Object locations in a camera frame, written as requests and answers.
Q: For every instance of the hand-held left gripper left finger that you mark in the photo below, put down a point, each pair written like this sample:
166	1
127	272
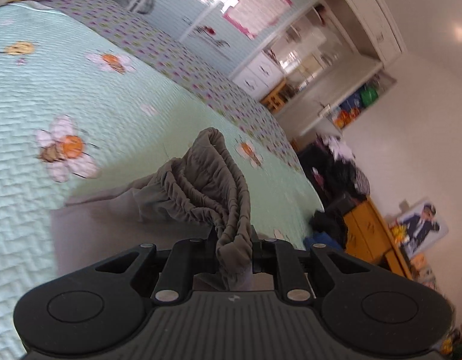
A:
182	262

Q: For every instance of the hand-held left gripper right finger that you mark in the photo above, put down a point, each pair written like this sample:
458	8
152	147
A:
287	266

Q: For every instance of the grey pants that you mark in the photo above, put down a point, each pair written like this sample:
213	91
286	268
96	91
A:
208	195

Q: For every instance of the pile of dark clothes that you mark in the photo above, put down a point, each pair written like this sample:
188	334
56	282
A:
339	183

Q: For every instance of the blue garment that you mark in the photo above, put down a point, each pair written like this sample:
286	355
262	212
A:
322	242

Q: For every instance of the black garment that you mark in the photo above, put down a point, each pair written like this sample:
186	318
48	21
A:
328	225

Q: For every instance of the yellow wooden cabinet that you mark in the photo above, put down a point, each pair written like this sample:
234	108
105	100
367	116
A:
373	232

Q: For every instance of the white cloth on pile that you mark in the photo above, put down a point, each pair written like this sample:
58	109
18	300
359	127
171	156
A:
341	148

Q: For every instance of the poster of uniformed figure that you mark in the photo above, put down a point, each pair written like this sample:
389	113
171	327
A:
422	225

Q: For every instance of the orange gift boxes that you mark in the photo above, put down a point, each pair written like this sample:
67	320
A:
345	118

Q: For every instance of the wooden chair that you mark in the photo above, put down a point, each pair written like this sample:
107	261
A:
277	97

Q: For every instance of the quilted bee-print bedspread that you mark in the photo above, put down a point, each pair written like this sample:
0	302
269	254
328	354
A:
122	101

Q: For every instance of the blue bag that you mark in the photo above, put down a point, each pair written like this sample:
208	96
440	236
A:
350	105

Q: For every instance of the white door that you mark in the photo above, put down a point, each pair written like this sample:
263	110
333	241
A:
339	93

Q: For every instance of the green bag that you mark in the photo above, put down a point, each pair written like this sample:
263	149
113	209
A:
369	95

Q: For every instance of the white drawer cabinet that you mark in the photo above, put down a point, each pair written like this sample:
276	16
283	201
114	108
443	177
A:
259	75

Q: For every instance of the white wardrobe with sliding doors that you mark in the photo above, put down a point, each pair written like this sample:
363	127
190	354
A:
309	26

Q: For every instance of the wall socket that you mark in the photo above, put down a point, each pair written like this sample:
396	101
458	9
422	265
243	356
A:
403	205

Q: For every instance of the pink-bordered wall poster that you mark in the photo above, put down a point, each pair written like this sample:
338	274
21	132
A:
257	3

